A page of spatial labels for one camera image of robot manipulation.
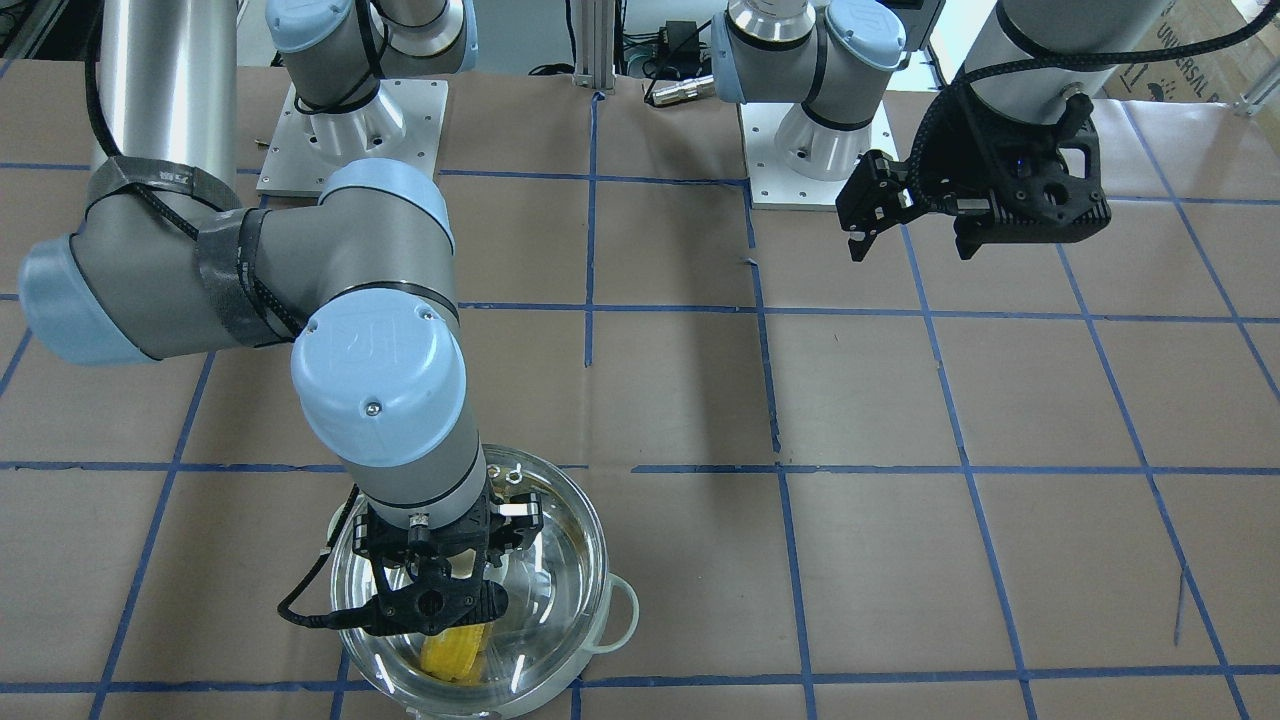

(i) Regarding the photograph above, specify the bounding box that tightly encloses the pale green cooking pot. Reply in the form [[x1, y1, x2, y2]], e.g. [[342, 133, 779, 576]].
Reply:
[[326, 452, 640, 720]]

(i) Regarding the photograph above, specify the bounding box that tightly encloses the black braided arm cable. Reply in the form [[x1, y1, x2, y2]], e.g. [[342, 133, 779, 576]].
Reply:
[[905, 0, 1280, 191]]

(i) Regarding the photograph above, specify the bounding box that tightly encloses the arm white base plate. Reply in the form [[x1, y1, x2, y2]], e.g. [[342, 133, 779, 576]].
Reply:
[[739, 102, 896, 211], [256, 79, 451, 199]]

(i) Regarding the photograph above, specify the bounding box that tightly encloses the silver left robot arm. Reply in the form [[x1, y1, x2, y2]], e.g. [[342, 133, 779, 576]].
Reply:
[[710, 1, 1277, 261]]

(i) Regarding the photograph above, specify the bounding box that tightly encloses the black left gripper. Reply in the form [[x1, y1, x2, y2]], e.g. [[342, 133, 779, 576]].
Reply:
[[836, 95, 1114, 263]]

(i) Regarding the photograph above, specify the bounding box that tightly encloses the yellow corn cob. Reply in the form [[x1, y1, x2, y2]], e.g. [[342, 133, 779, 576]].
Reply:
[[417, 623, 493, 685]]

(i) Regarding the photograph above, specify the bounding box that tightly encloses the aluminium frame post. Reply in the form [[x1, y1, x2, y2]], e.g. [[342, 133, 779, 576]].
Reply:
[[570, 1, 621, 95]]

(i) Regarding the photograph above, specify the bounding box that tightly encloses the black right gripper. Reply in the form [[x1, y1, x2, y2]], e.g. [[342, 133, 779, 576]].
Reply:
[[346, 488, 547, 637]]

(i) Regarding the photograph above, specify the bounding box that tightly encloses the clear glass pot lid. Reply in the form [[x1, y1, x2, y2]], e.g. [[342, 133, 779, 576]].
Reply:
[[330, 446, 609, 701]]

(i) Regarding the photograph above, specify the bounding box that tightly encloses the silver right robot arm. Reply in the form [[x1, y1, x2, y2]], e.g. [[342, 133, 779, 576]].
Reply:
[[18, 1, 541, 635]]

